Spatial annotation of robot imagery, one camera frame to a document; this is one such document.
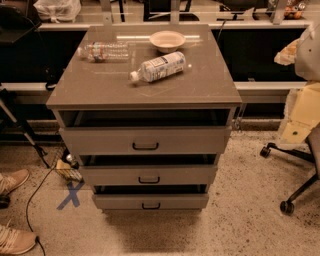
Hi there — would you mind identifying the grey drawer cabinet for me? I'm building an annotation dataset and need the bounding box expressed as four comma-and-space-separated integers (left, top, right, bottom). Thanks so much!
47, 24, 241, 196

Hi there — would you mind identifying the white plastic bag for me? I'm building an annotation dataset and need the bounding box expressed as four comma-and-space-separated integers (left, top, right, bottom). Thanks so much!
34, 0, 81, 23

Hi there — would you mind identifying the wire basket with items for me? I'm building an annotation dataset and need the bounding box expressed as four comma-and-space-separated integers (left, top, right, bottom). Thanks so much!
53, 147, 83, 182

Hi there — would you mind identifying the black tripod leg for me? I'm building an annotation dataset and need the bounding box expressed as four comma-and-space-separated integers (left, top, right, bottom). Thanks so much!
0, 89, 49, 168

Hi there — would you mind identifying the clear plastic water bottle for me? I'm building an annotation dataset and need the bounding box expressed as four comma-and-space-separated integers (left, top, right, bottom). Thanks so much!
77, 42, 129, 63

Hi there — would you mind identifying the black floor cable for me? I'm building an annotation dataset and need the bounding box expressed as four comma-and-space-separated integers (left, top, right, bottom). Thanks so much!
25, 166, 58, 256

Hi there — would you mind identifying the beige upper sneaker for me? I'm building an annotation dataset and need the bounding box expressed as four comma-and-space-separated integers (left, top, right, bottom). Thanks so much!
0, 169, 30, 195

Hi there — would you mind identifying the grey bottom drawer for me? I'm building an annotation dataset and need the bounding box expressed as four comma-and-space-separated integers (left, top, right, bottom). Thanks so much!
93, 194, 209, 210

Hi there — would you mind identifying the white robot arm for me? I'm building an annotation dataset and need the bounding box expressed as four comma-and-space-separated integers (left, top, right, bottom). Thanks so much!
274, 23, 320, 144

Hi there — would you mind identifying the fruit pile on counter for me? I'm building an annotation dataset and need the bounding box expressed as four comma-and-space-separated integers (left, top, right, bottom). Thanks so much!
284, 0, 307, 20

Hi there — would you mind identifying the white labelled plastic bottle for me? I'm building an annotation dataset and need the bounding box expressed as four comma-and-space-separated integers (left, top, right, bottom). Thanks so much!
130, 51, 186, 83

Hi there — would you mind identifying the black office chair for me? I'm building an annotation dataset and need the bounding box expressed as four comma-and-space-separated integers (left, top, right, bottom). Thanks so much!
259, 123, 320, 216

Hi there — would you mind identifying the beige lower sneaker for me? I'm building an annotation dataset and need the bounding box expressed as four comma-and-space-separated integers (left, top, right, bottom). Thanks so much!
0, 225, 36, 255

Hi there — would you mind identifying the beige sneaker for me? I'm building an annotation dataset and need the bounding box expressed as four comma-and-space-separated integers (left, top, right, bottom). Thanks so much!
0, 225, 36, 255
0, 169, 30, 195

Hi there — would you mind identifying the white paper bowl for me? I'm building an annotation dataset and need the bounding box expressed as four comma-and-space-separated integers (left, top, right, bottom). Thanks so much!
149, 31, 186, 53

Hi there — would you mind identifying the blue tape cross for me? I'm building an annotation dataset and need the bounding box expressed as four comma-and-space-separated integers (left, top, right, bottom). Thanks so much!
57, 182, 84, 210

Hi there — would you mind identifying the grey top drawer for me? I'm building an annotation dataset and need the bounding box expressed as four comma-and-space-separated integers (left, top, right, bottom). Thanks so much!
60, 127, 231, 155

